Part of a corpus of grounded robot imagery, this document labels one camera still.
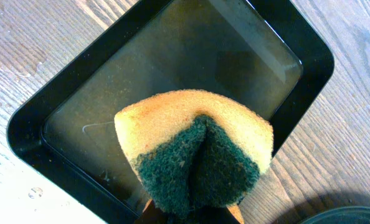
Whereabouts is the round black serving tray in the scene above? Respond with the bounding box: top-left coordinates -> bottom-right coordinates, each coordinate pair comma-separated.
300,206 -> 370,224

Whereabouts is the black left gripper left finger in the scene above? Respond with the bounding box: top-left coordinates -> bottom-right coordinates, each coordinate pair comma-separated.
134,199 -> 171,224

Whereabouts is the black rectangular water tray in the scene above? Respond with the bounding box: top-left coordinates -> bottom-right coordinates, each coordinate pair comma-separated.
7,0 -> 334,223

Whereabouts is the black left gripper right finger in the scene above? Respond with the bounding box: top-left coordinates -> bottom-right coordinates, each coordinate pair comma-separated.
200,205 -> 245,224

